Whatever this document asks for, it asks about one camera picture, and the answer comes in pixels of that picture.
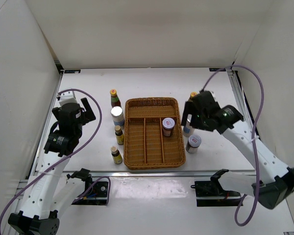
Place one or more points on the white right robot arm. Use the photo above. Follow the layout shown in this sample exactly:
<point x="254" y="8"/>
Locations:
<point x="274" y="180"/>

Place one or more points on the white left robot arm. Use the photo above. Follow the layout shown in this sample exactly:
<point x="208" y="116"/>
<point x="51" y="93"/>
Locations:
<point x="42" y="208"/>

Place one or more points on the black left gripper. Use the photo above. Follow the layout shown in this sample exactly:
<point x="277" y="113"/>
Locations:
<point x="88" y="113"/>

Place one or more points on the white spice jar silver lid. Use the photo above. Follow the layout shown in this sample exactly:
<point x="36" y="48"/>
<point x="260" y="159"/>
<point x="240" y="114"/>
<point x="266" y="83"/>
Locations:
<point x="188" y="130"/>
<point x="118" y="116"/>

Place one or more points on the aluminium frame rail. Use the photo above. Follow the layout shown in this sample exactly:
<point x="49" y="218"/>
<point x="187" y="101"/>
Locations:
<point x="27" y="92"/>

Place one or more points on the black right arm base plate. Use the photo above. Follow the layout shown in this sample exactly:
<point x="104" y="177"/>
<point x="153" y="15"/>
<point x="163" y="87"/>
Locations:
<point x="207" y="196"/>

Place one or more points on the red sauce bottle yellow cap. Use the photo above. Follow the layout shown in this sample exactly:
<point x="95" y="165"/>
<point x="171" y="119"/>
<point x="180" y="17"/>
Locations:
<point x="192" y="95"/>
<point x="115" y="101"/>

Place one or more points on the brown wicker divided basket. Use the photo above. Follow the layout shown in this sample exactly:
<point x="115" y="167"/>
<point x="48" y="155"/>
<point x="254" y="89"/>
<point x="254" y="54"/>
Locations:
<point x="145" y="146"/>

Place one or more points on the dark jar white lid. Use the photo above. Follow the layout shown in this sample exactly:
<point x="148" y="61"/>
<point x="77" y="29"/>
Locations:
<point x="168" y="125"/>
<point x="193" y="143"/>

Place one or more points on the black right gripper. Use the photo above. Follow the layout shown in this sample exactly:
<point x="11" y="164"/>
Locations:
<point x="189" y="108"/>

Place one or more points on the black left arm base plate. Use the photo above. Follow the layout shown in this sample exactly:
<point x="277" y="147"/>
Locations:
<point x="96" y="192"/>

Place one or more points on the small yellow bottle tan cap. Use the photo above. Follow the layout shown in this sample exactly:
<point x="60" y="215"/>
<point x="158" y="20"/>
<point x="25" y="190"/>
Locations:
<point x="117" y="158"/>
<point x="119" y="135"/>

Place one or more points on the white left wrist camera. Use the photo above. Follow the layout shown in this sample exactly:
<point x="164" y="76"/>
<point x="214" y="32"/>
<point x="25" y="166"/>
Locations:
<point x="66" y="97"/>

